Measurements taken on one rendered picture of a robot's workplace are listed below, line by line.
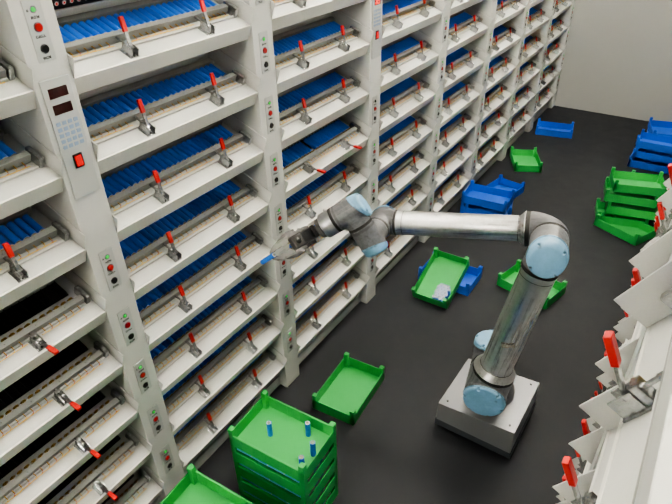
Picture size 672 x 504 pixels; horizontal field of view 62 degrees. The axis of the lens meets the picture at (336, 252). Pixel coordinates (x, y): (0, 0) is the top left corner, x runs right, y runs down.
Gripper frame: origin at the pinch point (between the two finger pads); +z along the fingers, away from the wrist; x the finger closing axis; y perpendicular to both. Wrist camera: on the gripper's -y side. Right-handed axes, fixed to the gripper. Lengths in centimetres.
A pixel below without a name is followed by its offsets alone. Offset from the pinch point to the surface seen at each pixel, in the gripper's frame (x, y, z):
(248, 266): 1.2, 3.4, 12.1
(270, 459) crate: -57, -24, 26
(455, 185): -10, 207, -55
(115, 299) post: 9, -52, 26
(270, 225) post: 10.5, 10.3, -0.4
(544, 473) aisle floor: -122, 31, -40
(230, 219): 17.2, -8.3, 3.9
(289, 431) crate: -56, -9, 23
